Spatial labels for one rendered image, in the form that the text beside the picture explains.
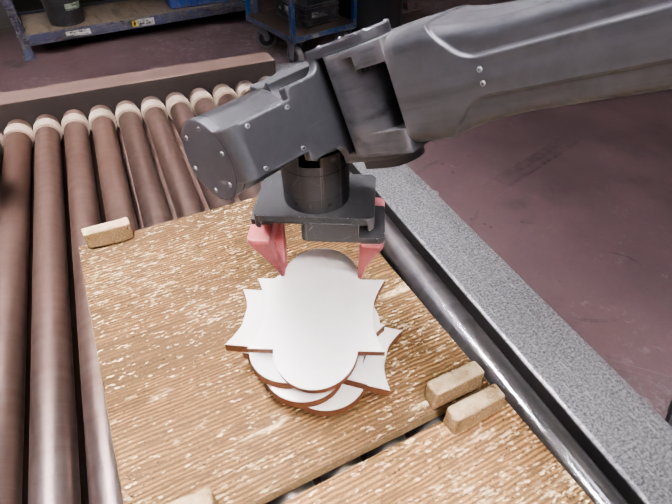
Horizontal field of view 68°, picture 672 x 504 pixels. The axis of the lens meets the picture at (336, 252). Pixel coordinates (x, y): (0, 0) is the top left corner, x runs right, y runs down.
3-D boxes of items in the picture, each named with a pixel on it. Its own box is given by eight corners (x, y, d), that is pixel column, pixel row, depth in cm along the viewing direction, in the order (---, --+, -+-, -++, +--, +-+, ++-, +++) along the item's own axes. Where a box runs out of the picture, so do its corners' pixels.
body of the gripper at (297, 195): (374, 236, 42) (376, 160, 37) (255, 232, 42) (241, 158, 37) (375, 191, 46) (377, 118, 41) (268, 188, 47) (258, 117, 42)
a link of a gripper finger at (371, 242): (381, 302, 47) (385, 225, 41) (306, 299, 48) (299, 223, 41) (382, 253, 52) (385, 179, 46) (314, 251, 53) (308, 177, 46)
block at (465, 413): (490, 395, 49) (496, 380, 47) (502, 411, 48) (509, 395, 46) (440, 421, 47) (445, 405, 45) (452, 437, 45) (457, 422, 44)
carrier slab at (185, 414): (318, 187, 78) (317, 178, 77) (488, 392, 51) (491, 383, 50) (81, 255, 66) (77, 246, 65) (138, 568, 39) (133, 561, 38)
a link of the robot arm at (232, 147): (437, 145, 34) (399, 14, 30) (321, 228, 27) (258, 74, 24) (325, 158, 43) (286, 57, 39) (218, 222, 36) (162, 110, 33)
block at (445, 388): (470, 373, 51) (475, 357, 49) (482, 387, 49) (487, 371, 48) (422, 396, 49) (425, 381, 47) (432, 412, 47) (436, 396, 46)
